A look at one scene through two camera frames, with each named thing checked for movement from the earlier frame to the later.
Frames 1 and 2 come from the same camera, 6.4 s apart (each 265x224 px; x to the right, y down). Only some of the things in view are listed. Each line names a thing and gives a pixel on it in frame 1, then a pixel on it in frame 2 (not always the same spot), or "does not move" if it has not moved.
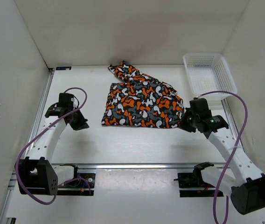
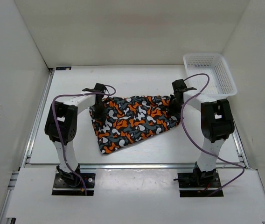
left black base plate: x=81 y=180 does not move
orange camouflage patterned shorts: x=140 y=101 -> x=129 y=120
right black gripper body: x=188 y=122 -> x=175 y=107
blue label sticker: x=63 y=68 does not move
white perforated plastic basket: x=208 y=72 does not move
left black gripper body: x=78 y=121 -> x=98 y=111
